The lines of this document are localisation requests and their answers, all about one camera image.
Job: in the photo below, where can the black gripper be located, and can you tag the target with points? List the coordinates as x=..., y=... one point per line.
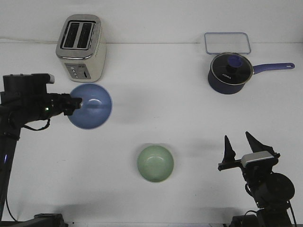
x=26, y=96
x=253, y=172

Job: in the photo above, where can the blue bowl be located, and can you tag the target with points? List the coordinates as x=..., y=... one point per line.
x=95, y=108

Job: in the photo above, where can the green bowl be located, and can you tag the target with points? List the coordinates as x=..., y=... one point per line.
x=155, y=163

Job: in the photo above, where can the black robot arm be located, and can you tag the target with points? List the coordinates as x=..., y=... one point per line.
x=271, y=191
x=10, y=130

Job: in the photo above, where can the cream and chrome toaster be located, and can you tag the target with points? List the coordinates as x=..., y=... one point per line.
x=82, y=48

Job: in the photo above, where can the dark blue saucepan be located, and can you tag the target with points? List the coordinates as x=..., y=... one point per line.
x=226, y=89

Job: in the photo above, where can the glass pot lid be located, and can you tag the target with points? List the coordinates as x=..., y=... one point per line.
x=231, y=68

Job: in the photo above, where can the clear rectangular container lid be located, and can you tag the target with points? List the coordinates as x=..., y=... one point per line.
x=219, y=42

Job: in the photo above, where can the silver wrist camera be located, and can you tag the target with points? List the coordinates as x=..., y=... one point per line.
x=255, y=157
x=51, y=79

